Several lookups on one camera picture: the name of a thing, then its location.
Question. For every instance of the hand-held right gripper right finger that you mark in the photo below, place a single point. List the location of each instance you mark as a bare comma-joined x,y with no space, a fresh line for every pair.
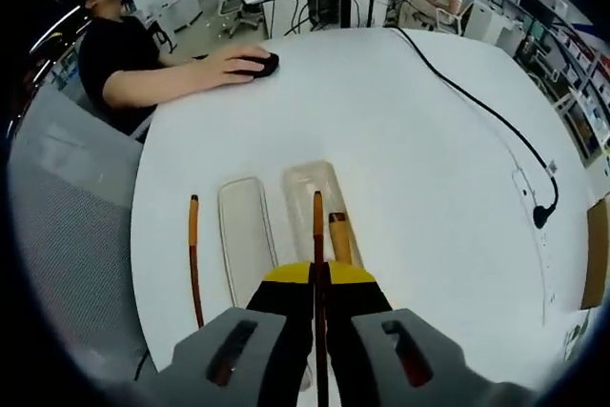
405,345

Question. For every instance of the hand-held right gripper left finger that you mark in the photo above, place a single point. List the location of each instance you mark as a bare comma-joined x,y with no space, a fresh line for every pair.
229,345

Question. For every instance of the beige cutlery case lid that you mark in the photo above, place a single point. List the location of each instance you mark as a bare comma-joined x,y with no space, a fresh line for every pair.
243,235

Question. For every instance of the wooden spoon utensil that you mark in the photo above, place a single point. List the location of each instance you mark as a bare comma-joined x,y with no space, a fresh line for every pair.
340,240

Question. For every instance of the wooden chopstick utensil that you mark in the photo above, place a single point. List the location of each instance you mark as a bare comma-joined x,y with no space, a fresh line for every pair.
193,226
318,226

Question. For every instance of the beige cutlery case base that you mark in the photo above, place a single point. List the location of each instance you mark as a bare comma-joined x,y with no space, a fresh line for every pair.
305,216

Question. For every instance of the brown cardboard box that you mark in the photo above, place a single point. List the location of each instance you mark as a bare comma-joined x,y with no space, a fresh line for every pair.
598,254

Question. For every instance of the grey mesh office chair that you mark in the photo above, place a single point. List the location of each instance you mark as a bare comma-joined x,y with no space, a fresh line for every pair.
62,188

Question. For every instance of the black computer mouse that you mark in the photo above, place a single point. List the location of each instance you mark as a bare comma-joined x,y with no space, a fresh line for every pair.
268,63

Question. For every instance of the storage shelf with white bins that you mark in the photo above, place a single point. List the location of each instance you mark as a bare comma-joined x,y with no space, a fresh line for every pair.
586,73

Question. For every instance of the white office chair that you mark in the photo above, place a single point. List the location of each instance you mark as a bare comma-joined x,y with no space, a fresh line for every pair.
229,2

